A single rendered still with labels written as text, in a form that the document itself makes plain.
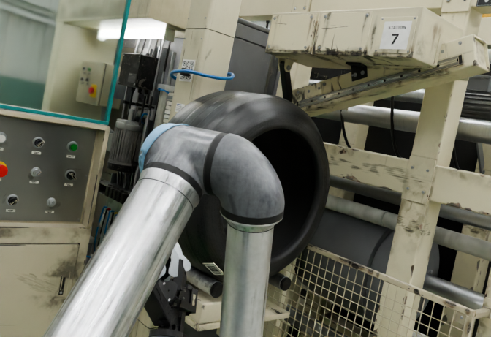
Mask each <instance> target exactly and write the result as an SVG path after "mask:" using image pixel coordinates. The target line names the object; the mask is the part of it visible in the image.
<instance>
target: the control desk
mask: <svg viewBox="0 0 491 337"><path fill-rule="evenodd" d="M109 133H110V127H109V126H107V125H104V124H95V123H91V122H85V121H77V120H72V119H67V118H59V117H54V116H45V115H40V114H35V113H27V112H22V111H16V110H8V109H3V108H0V337H43V335H44V334H45V331H46V330H47V329H48V327H49V325H50V323H51V322H52V321H53V318H54V317H55V315H56V314H57V312H58V310H59V309H60V307H61V306H62V304H63V302H64V301H65V299H66V297H67V295H68V294H69V293H70V291H71V289H72V288H73V286H74V285H75V282H76V281H77V280H78V278H79V276H80V274H81V273H82V272H83V270H84V267H85V259H86V255H87V251H88V244H89V239H90V235H91V228H90V227H92V224H93V220H94V213H95V209H96V201H97V197H98V193H99V185H100V181H101V177H102V169H103V165H104V158H105V153H106V149H107V141H108V137H109Z"/></svg>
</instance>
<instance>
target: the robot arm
mask: <svg viewBox="0 0 491 337"><path fill-rule="evenodd" d="M141 151H142V154H141V155H140V156H139V169H140V172H141V173H140V178H139V180H138V182H137V183H136V185H135V186H134V188H133V189H132V191H131V193H130V195H129V196H128V197H127V199H126V201H125V203H124V204H123V206H122V208H121V209H120V210H119V212H118V214H117V216H116V217H115V219H114V221H113V223H112V224H111V225H110V227H109V229H108V231H107V232H106V233H105V235H104V237H103V239H102V240H101V242H100V244H99V245H98V246H97V248H96V250H95V252H94V253H93V255H92V257H91V258H90V260H89V261H88V263H87V265H86V266H85V268H84V270H83V272H82V273H81V274H80V276H79V278H78V280H77V281H76V282H75V285H74V286H73V288H72V289H71V291H70V293H69V294H68V295H67V297H66V299H65V301H64V302H63V304H62V306H61V307H60V309H59V310H58V312H57V314H56V315H55V317H54V318H53V321H52V322H51V323H50V325H49V327H48V329H47V330H46V331H45V334H44V335H43V337H129V334H130V333H131V331H132V328H133V327H134V324H135V322H136V321H137V318H138V316H139V315H140V313H141V311H142V309H143V307H144V308H145V310H146V311H147V313H148V316H149V317H150V318H151V321H152V323H153V325H154V326H158V329H152V330H150V332H149V337H187V335H186V334H183V329H184V323H185V316H189V314H195V313H196V309H197V296H198V290H197V289H195V288H193V286H191V285H189V284H186V271H189V270H190V269H191V263H190V262H189V261H188V260H187V259H186V258H185V257H184V256H183V253H182V251H181V248H180V245H179V244H178V239H179V237H180V235H181V233H182V231H183V229H184V227H185V226H186V223H187V221H188V220H189V218H190V216H191V214H192V212H193V210H194V208H195V207H197V205H198V204H199V201H200V200H201V198H202V196H203V194H209V195H212V196H216V197H218V198H219V199H220V202H221V205H220V213H221V215H222V216H223V217H224V218H225V219H226V220H227V241H226V251H225V262H224V282H223V292H222V302H221V322H220V333H219V337H263V330H264V316H265V309H266V301H267V287H268V280H269V272H270V258H271V251H272V243H273V230H274V225H276V224H277V223H279V222H280V221H281V220H282V219H283V213H284V206H285V200H284V193H283V189H282V185H281V182H280V180H279V178H278V176H277V173H276V171H275V170H274V168H273V166H272V165H271V163H270V162H269V160H268V159H267V158H266V156H265V155H264V154H263V153H262V152H261V151H260V150H259V149H258V148H257V147H256V146H255V145H254V144H253V143H251V142H250V141H248V140H247V139H245V138H243V137H241V136H239V135H234V134H231V133H229V134H227V133H223V132H217V131H213V130H208V129H201V128H197V127H193V126H189V125H187V124H162V125H160V126H158V127H156V128H155V129H154V130H153V131H152V132H151V133H150V134H149V135H148V136H147V138H146V139H145V142H144V143H143V145H142V148H141ZM171 276H172V277H174V278H173V279H171V278H170V277H171ZM194 294H195V295H196V297H195V304H194V306H193V305H192V303H193V296H194Z"/></svg>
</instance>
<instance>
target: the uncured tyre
mask: <svg viewBox="0 0 491 337"><path fill-rule="evenodd" d="M168 124H187V125H189V126H193V127H197V128H201V129H208V130H213V131H217V132H223V133H227V134H229V133H231V134H234V135H239V136H241V137H243V138H245V139H247V140H248V141H250V142H251V141H252V143H253V144H254V145H255V146H256V147H257V148H258V149H259V150H260V151H261V152H262V153H263V154H264V155H265V156H266V158H267V159H268V160H269V162H270V163H271V165H272V166H273V168H274V170H275V171H276V173H277V176H278V178H279V180H280V182H281V185H282V189H283V193H284V200H285V206H284V213H283V219H282V220H281V221H280V222H279V223H277V224H276V225H274V230H273V243H272V251H271V258H270V272H269V278H270V277H271V276H274V275H275V274H277V273H278V272H280V271H281V270H283V269H284V268H285V267H286V266H287V265H289V264H290V263H291V262H293V261H294V260H295V259H296V258H297V257H298V256H299V255H300V254H301V253H302V251H303V250H304V249H305V247H306V246H307V245H308V244H309V242H310V241H311V239H312V237H313V235H314V234H315V232H316V230H317V228H318V226H319V223H320V221H321V218H322V216H323V213H324V209H325V206H326V203H327V196H328V191H329V184H330V169H329V162H328V158H327V152H326V149H325V147H324V142H323V140H322V137H321V134H320V132H319V130H318V128H317V126H316V125H315V123H314V122H313V120H312V119H311V117H310V116H309V115H308V114H307V113H306V112H305V111H304V110H303V109H301V108H300V107H298V106H297V105H295V104H294V103H292V102H290V101H288V100H286V99H284V98H281V97H279V96H273V95H267V94H256V93H250V92H244V91H217V92H214V93H212V94H208V95H205V96H201V97H200V98H198V99H195V100H194V101H192V102H190V103H188V104H187V105H186V106H185V107H183V108H182V109H181V110H179V111H178V112H177V113H176V114H175V115H174V116H173V117H172V118H171V120H170V121H169V122H168ZM220 205H221V202H220V199H219V198H218V197H216V196H212V195H209V194H203V196H202V198H201V200H200V201H199V204H198V205H197V207H195V208H194V210H193V212H192V214H191V216H190V218H189V220H188V221H187V223H186V226H185V227H184V229H183V231H182V233H181V235H180V237H179V239H178V244H179V245H180V248H181V251H182V253H183V256H184V257H185V258H186V259H187V260H188V261H189V262H190V263H191V266H193V267H195V268H196V269H198V270H200V271H202V272H203V273H205V274H207V275H209V276H210V277H212V278H214V279H216V280H219V281H222V282H224V275H213V274H212V273H211V272H210V271H209V270H208V269H207V268H206V267H205V266H204V265H203V263H215V264H216V265H217V266H218V267H219V268H220V269H221V270H222V271H223V272H224V262H225V251H226V241H227V225H225V226H223V223H222V218H221V213H220Z"/></svg>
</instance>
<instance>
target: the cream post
mask: <svg viewBox="0 0 491 337"><path fill-rule="evenodd" d="M241 1H242V0H191V5H190V9H189V16H188V20H187V24H186V32H185V36H184V40H183V47H182V51H181V55H180V63H179V67H178V69H181V67H182V63H183V59H187V60H196V61H195V65H194V71H197V72H201V73H205V74H208V75H215V76H219V77H226V76H227V73H228V68H229V61H230V57H231V53H232V46H233V42H234V38H235V31H236V27H237V20H238V16H239V12H240V5H241ZM179 79H180V73H178V74H177V78H176V82H175V90H174V94H173V98H172V105H171V109H170V116H169V121H170V120H171V118H172V117H173V116H174V115H175V114H176V113H177V112H175V109H176V104H177V103H179V104H184V105H185V106H186V105H187V104H188V103H190V102H192V101H194V100H195V99H198V98H200V97H201V96H205V95H208V94H212V93H214V92H217V91H224V87H225V83H226V81H225V80H216V79H212V78H208V77H202V76H199V75H194V74H193V76H192V80H191V82H186V81H179ZM169 121H168V122H169ZM152 329H158V326H154V325H153V323H152V321H151V318H150V317H149V316H148V313H147V311H146V310H145V308H144V307H143V309H142V311H141V313H140V315H139V316H138V318H137V321H136V322H135V324H134V327H133V328H132V331H131V333H130V334H129V337H149V332H150V330H152Z"/></svg>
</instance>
